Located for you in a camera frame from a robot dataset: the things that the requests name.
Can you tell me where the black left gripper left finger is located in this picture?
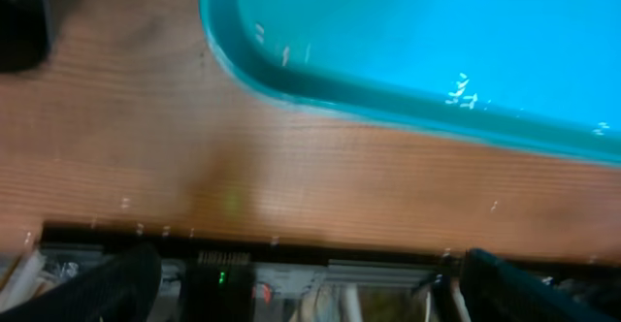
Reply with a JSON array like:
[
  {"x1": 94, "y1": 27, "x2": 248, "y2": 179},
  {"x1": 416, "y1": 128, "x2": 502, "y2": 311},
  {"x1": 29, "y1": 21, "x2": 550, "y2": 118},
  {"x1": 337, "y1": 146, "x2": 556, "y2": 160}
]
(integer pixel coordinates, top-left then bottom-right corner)
[{"x1": 1, "y1": 243, "x2": 161, "y2": 322}]

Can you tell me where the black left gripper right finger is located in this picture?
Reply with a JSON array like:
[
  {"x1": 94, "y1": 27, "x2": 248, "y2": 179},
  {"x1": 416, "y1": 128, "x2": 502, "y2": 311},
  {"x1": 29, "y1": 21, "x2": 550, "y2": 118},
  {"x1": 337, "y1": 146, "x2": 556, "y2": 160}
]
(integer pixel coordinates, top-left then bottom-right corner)
[{"x1": 459, "y1": 249, "x2": 614, "y2": 322}]

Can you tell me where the teal plastic tray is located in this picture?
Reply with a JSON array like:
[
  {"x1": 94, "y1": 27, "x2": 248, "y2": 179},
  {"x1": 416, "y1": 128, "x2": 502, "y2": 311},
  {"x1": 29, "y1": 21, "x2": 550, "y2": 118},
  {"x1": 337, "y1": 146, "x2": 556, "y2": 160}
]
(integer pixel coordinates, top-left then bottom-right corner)
[{"x1": 199, "y1": 0, "x2": 620, "y2": 166}]

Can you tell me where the black rectangular tray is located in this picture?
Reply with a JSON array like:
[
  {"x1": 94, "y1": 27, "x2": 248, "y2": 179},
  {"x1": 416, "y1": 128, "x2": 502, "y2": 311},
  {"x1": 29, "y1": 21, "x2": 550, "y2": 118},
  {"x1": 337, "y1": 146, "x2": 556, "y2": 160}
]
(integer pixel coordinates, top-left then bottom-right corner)
[{"x1": 1, "y1": 0, "x2": 51, "y2": 74}]

